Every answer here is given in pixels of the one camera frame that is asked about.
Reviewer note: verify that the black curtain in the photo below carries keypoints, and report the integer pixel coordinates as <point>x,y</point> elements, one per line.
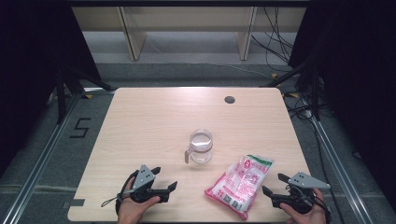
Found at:
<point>25,62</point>
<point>358,62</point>

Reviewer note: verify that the black metal stand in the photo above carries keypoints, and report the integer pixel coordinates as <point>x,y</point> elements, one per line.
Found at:
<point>315,93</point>
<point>60,99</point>

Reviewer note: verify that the light wooden shelf unit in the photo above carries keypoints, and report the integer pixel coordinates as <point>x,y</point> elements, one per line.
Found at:
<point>186,18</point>

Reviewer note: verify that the round grey table grommet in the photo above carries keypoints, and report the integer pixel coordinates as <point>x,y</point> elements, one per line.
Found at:
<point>229,100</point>

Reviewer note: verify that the black tape strip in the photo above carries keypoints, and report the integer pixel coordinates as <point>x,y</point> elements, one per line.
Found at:
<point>76,202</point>

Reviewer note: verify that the yellow tape piece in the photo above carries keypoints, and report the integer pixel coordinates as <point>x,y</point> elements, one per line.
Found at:
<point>294,95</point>
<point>274,75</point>
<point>88,96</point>

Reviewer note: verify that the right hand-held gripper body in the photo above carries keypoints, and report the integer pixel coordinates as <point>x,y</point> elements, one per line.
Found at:
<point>306,181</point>

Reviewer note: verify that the pink and white plastic bag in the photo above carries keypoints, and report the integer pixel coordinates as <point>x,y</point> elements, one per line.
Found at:
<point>243,186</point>

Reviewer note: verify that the clear jar with hinged lid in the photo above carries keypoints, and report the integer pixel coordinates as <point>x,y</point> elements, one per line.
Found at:
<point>200,155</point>

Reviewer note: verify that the aluminium floor rail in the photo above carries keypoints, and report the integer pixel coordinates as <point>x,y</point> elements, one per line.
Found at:
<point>339,174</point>
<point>37,174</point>

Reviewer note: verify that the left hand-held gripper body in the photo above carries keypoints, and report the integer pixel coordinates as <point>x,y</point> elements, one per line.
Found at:
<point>144,179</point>

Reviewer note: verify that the person's right hand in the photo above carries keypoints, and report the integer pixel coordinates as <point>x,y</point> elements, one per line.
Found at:
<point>308,217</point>

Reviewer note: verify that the person's left hand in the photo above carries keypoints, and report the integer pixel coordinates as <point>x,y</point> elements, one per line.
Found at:
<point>130,211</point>

